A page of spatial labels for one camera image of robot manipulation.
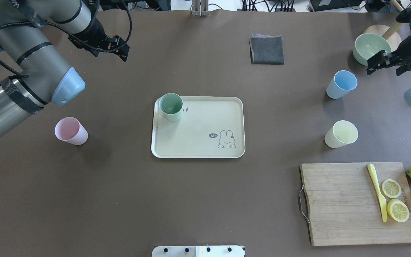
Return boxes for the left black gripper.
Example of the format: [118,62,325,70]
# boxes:
[68,18,130,62]

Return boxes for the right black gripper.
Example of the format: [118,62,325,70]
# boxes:
[366,4,411,76]

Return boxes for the blue plastic cup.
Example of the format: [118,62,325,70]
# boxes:
[326,70,357,99]

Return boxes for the green plastic cup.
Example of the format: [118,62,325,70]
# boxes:
[158,93,184,122]

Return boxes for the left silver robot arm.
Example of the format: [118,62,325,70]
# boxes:
[0,0,129,137]

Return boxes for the cream rabbit serving tray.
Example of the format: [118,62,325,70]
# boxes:
[151,96,246,159]

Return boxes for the green ceramic bowl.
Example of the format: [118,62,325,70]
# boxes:
[352,34,392,66]

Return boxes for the wooden mug tree stand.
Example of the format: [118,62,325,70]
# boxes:
[363,0,411,56]

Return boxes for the cream yellow plastic cup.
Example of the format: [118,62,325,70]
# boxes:
[324,120,359,148]

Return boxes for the pink plastic cup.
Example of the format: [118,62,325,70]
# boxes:
[54,117,88,145]

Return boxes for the yellow plastic knife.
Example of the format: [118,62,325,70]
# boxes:
[367,163,388,223]

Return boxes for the folded grey cloth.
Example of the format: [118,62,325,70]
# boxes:
[249,34,284,65]

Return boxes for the lemon half slice upper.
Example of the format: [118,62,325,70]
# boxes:
[381,179,402,199]

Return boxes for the lemon half slice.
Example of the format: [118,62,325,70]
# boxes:
[381,179,402,199]
[386,199,410,222]

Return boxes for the lemon half slice lower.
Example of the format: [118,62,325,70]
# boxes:
[386,199,410,222]

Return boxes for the bamboo cutting board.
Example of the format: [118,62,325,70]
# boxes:
[300,162,411,247]

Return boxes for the aluminium frame post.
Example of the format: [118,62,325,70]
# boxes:
[191,0,209,17]

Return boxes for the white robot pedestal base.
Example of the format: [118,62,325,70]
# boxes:
[151,245,246,257]

